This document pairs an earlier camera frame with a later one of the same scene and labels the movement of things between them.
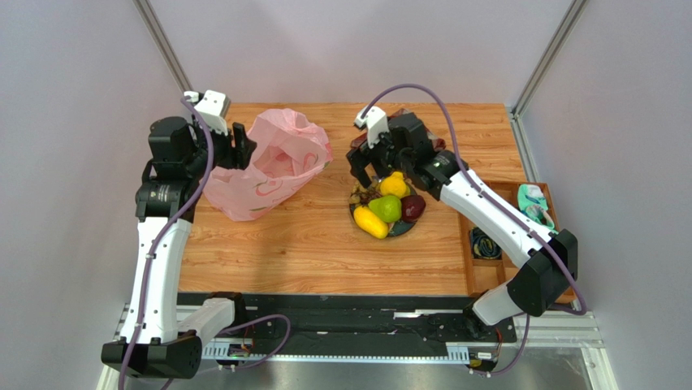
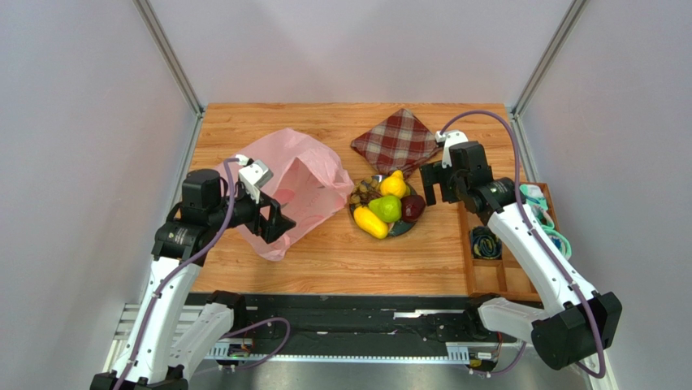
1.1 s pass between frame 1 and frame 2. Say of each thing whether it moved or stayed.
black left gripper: moved
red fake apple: stayed
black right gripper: moved
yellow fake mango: stayed
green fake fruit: stayed
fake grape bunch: stayed
